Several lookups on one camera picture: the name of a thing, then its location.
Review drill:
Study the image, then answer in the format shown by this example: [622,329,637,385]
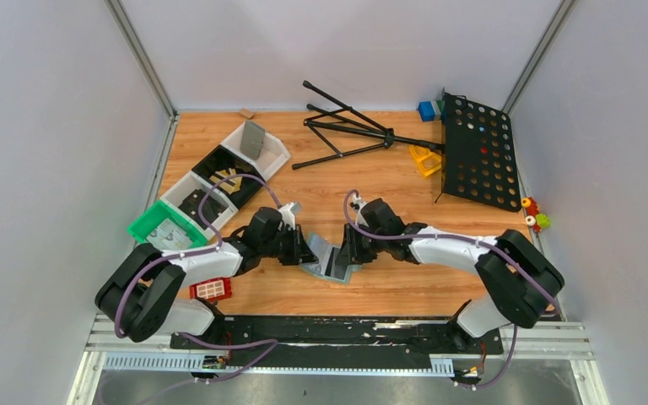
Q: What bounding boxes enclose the dark credit card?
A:
[323,246,351,283]

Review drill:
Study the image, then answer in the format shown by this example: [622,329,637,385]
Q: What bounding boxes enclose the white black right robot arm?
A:
[336,190,564,344]

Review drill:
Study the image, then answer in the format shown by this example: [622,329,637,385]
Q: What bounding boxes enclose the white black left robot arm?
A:
[94,202,318,343]

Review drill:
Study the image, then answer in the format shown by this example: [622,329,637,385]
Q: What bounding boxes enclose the gold cards in black bin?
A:
[209,168,242,195]

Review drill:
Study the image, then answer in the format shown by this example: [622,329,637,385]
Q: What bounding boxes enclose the grey card holder in bin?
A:
[240,120,266,160]

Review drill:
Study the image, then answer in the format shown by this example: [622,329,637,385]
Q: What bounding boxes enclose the silver cards in green bin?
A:
[147,219,192,251]

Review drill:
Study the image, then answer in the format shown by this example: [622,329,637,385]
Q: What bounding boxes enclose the black item in white bin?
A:
[178,189,226,229]

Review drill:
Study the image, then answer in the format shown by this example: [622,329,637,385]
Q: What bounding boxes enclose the red white toy block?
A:
[189,278,232,302]

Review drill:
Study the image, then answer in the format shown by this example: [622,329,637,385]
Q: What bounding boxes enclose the white plastic bin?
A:
[220,121,291,181]
[160,171,238,240]

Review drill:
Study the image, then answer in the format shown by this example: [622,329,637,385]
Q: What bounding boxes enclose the black plastic bin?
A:
[192,146,263,208]

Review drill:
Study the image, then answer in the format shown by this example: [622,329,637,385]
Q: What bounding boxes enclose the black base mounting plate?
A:
[200,315,504,370]

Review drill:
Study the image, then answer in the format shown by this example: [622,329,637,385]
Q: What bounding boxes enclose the green plastic bin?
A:
[127,200,208,251]

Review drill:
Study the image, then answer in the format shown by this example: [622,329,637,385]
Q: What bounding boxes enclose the black folding tripod stand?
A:
[291,80,446,170]

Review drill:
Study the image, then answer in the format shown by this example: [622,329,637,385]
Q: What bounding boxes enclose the small wooden block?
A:
[239,108,255,120]

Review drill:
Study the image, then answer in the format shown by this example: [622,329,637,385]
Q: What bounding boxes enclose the black perforated music stand tray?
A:
[441,92,521,213]

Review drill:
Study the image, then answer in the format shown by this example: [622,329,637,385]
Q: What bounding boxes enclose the blue toy block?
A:
[417,100,444,122]

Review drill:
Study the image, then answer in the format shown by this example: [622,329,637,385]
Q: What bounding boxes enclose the red yellow green toy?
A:
[521,197,551,234]

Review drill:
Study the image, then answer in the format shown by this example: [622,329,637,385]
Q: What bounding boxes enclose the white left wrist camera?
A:
[278,202,301,230]

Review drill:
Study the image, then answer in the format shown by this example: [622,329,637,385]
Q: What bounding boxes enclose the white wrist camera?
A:
[278,202,301,230]
[349,194,367,224]

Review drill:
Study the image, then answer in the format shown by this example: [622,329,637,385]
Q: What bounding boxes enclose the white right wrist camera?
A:
[349,194,367,224]

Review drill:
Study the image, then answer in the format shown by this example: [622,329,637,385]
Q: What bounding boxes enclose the yellow plastic toy frame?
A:
[408,145,442,178]

